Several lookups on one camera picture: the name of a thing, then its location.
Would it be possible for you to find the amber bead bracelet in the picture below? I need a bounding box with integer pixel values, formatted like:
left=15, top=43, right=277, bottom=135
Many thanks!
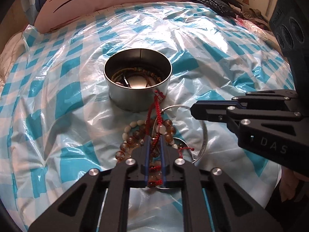
left=115, top=118, right=177, bottom=189

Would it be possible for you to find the red braided cord bracelet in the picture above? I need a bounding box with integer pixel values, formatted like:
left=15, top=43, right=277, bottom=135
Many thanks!
left=144, top=90, right=195, bottom=189

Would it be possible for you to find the round metal tin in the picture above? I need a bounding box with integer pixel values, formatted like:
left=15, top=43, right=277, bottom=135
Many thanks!
left=104, top=48, right=172, bottom=112

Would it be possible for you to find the blue checkered plastic sheet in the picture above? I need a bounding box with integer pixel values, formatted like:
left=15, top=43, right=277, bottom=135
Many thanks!
left=1, top=2, right=294, bottom=231

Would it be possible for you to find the white striped bed quilt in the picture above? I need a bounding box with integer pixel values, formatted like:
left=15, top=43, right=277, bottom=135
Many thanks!
left=1, top=32, right=25, bottom=84

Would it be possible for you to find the white bead bracelet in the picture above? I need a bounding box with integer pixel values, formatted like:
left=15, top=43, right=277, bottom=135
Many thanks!
left=121, top=119, right=179, bottom=150

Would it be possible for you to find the silver bangle ring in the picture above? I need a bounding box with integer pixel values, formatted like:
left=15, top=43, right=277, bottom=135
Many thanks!
left=154, top=104, right=209, bottom=190

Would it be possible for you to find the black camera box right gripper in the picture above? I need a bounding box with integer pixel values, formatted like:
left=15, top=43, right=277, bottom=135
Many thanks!
left=269, top=0, right=308, bottom=95

